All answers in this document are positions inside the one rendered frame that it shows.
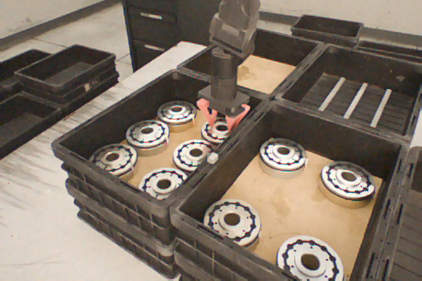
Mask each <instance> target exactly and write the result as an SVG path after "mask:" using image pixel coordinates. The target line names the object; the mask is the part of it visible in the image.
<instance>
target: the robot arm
mask: <svg viewBox="0 0 422 281"><path fill-rule="evenodd" d="M259 10H260V0H222V2H221V3H220V5H219V13H216V14H215V15H214V17H213V20H212V21H211V25H210V27H209V34H211V35H210V37H209V42H211V43H213V44H215V45H217V46H218V47H217V48H214V49H213V51H212V76H211V85H209V86H208V87H205V89H203V90H200V91H199V98H200V97H203V99H200V100H199V101H197V106H198V107H199V108H200V110H201V111H202V112H203V115H204V116H205V117H206V120H207V121H208V122H209V125H210V126H211V125H212V124H214V122H215V118H216V114H217V112H219V113H221V114H223V115H226V121H227V126H228V131H229V133H231V132H232V131H233V130H234V129H235V128H236V127H237V126H238V125H239V124H240V122H241V120H242V119H243V118H244V116H245V115H246V113H247V112H248V110H249V109H250V106H248V105H246V104H247V102H249V96H247V95H245V94H243V93H240V92H238V91H237V76H238V66H240V65H241V64H242V63H244V62H245V60H247V59H248V57H250V56H251V54H253V52H254V50H255V44H254V40H255V37H256V32H257V30H256V26H257V24H258V18H259ZM208 107H209V109H212V119H211V117H210V115H209V112H208V109H207V108H208Z"/></svg>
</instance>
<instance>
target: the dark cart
mask: <svg viewBox="0 0 422 281"><path fill-rule="evenodd" d="M221 2H222V0H122V4H123V13H124V21H125V25H126V30H127V39H128V43H129V51H130V60H131V64H132V69H133V73H135V72H136V71H138V70H139V69H140V68H141V67H144V66H145V65H146V64H148V63H151V61H153V60H154V59H156V58H157V57H159V56H160V55H161V54H164V53H165V52H166V51H167V50H169V49H170V48H173V47H174V46H175V45H177V44H179V43H180V42H181V41H185V42H189V43H192V44H201V45H203V46H207V47H208V46H210V45H211V44H213V43H211V42H209V37H210V35H211V34H209V27H210V25H211V21H212V20H213V17H214V15H215V14H216V13H219V5H220V3H221Z"/></svg>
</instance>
